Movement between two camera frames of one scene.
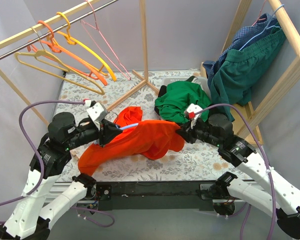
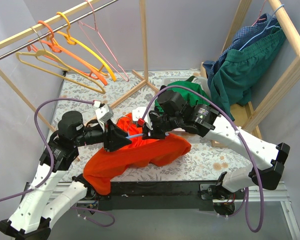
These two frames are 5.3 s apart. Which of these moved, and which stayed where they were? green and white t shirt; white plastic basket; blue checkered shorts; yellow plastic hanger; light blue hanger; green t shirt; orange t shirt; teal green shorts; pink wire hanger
Moved: yellow plastic hanger; light blue hanger; orange t shirt
Stayed: green t shirt; white plastic basket; blue checkered shorts; teal green shorts; green and white t shirt; pink wire hanger
